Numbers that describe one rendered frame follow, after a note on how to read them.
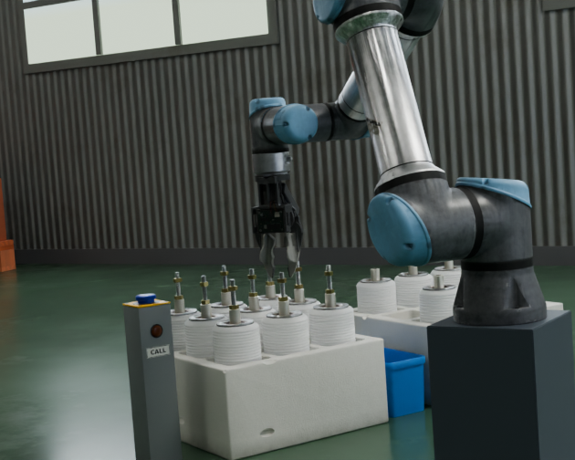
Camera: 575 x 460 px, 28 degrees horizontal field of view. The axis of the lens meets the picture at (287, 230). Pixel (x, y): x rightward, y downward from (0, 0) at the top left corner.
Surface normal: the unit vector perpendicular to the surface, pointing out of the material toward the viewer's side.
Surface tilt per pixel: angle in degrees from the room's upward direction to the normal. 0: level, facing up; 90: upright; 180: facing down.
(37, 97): 90
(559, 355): 90
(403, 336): 90
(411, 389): 92
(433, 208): 67
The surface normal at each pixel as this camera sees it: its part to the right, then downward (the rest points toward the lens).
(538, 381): 0.84, -0.01
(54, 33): -0.54, 0.11
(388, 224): -0.87, 0.22
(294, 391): 0.55, 0.04
